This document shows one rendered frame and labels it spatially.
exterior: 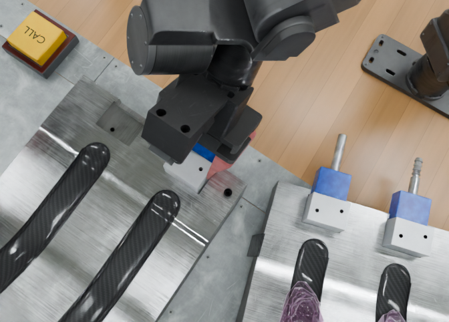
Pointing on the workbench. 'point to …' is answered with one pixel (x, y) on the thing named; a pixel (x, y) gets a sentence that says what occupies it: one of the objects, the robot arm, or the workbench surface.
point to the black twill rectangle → (255, 245)
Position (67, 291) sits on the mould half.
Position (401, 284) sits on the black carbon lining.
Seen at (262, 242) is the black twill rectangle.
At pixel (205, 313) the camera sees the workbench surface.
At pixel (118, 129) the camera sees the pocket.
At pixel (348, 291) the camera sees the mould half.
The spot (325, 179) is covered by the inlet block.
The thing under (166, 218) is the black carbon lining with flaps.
